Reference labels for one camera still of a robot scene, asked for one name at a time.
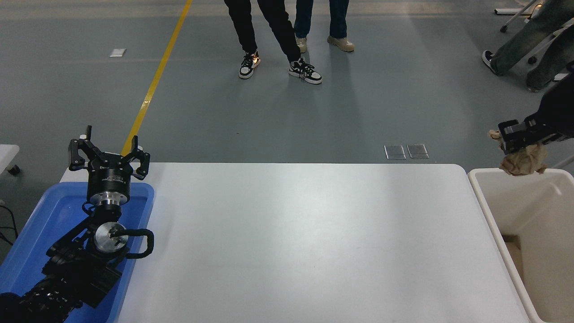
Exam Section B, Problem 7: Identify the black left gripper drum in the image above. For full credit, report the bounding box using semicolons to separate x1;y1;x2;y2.
86;154;133;197

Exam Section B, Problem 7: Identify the tan paper ball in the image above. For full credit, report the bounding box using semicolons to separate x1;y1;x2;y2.
488;129;548;176

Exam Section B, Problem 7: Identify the large pale bin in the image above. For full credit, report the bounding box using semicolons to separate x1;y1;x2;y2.
468;168;574;323

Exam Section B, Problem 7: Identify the blue plastic tray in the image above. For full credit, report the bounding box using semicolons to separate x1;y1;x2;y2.
0;182;155;323

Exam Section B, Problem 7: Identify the person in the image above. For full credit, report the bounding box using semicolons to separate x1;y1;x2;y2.
482;0;574;92
224;0;322;85
294;0;355;53

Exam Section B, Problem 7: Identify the white wheeled chair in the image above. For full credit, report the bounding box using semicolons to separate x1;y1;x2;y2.
495;0;574;65

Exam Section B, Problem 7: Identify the black floor cable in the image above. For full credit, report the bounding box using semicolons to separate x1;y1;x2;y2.
0;204;19;246

